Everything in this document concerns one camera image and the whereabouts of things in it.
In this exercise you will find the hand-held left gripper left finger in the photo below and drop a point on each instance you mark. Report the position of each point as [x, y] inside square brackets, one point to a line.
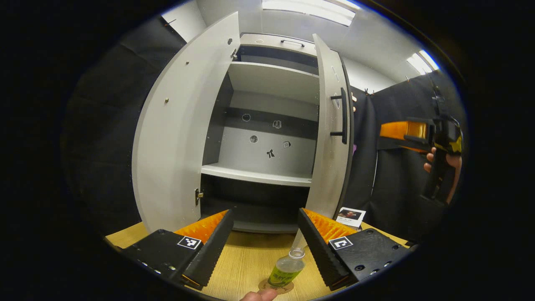
[213, 251]

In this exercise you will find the white photo card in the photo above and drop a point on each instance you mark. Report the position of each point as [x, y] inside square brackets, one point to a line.
[351, 216]

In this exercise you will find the large ceiling light panel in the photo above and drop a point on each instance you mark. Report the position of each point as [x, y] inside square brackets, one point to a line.
[309, 10]

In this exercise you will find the green label drink bottle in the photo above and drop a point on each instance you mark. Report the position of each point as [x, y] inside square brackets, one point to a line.
[284, 271]

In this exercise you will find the grey cabinet door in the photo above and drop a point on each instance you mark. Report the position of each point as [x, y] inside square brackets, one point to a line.
[175, 146]
[330, 146]

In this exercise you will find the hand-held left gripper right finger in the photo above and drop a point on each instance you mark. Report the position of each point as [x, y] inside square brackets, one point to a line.
[319, 251]

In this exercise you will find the round wooden coaster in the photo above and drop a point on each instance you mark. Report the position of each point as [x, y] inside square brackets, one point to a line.
[289, 288]

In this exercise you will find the grey cabinet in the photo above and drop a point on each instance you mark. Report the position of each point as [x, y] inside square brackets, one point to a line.
[292, 163]

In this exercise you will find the grey cabinet shelf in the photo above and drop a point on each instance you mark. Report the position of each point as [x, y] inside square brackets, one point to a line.
[276, 81]
[259, 174]

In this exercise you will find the small ceiling light panel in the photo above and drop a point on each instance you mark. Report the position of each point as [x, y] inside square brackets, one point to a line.
[423, 62]

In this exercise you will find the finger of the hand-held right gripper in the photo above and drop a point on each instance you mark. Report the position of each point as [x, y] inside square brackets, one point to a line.
[401, 129]

